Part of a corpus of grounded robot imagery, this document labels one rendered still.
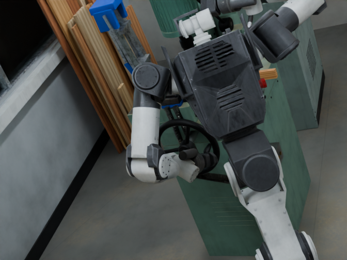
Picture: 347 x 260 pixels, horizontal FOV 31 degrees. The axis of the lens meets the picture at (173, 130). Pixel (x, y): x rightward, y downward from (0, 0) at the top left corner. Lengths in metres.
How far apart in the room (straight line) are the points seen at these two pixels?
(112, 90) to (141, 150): 2.26
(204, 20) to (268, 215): 0.68
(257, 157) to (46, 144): 2.34
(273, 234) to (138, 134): 0.57
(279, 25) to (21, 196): 2.18
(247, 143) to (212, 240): 1.30
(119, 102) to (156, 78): 2.31
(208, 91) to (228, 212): 1.23
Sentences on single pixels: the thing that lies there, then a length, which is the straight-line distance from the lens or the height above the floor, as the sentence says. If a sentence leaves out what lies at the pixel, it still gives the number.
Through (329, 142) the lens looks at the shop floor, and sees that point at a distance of 3.82.
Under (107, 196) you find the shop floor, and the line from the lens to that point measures 4.08.
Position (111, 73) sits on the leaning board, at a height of 0.57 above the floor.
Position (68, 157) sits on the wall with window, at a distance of 4.23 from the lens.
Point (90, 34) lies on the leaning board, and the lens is 4.14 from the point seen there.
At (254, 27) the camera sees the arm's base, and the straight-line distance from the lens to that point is 2.07.
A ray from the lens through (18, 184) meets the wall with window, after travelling 3.77.
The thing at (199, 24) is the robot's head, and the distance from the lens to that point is 2.08.
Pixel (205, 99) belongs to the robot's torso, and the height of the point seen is 1.27.
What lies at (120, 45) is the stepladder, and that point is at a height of 0.92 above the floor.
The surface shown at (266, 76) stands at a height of 0.92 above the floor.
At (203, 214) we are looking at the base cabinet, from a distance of 3.09.
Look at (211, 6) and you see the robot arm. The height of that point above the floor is 1.32.
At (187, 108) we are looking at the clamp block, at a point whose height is 0.95.
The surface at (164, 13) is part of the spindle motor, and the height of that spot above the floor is 1.31.
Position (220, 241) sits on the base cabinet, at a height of 0.10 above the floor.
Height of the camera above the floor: 2.14
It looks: 29 degrees down
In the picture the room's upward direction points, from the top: 22 degrees counter-clockwise
